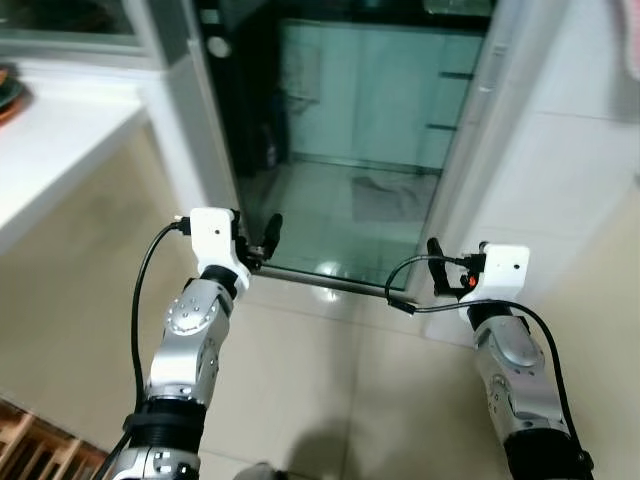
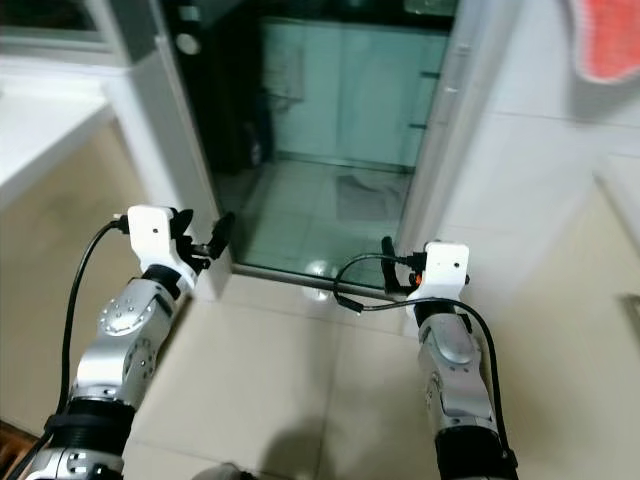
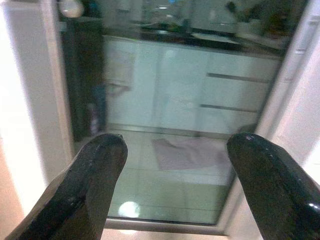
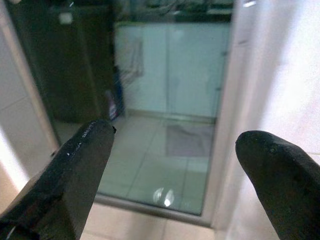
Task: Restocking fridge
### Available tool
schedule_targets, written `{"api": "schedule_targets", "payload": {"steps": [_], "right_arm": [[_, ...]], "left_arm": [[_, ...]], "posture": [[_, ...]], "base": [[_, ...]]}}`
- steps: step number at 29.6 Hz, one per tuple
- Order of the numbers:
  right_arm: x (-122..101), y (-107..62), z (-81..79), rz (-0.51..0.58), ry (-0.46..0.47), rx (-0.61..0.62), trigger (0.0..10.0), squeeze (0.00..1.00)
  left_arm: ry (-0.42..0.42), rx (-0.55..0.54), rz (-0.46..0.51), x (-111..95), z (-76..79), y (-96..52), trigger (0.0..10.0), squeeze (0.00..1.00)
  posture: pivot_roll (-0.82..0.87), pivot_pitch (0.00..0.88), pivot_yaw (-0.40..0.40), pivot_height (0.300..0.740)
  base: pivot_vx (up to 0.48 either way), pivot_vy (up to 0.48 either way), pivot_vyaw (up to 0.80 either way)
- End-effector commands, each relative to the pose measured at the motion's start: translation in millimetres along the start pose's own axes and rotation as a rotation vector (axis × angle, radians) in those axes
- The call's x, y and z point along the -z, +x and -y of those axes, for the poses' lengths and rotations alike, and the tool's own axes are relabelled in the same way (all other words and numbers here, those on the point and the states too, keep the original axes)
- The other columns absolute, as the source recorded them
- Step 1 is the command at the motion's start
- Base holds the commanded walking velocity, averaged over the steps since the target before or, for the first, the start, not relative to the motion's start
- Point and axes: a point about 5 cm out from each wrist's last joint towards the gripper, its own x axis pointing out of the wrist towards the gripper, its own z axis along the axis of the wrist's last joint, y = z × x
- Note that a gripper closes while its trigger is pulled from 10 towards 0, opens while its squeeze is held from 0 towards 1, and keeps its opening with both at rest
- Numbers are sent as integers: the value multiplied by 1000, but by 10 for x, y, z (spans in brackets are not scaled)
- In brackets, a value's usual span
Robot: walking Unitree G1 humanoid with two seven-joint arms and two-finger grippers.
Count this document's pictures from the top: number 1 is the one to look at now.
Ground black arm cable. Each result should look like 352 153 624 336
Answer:
118 218 193 463
385 252 596 476

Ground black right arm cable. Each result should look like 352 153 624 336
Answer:
385 252 596 476

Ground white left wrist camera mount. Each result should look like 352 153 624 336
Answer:
188 207 251 291

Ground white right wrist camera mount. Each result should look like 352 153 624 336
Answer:
468 243 531 307

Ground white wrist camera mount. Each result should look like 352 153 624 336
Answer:
468 243 531 307
188 207 251 291

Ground glass sliding door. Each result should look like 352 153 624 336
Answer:
180 0 556 301

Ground glass window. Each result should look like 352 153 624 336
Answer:
0 0 146 51

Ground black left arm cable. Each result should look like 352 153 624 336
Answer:
118 218 193 463

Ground teal plate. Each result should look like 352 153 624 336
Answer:
0 62 23 106

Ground orange plate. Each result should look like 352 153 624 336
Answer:
0 95 28 128

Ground white ledge counter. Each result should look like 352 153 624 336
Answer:
0 58 216 256

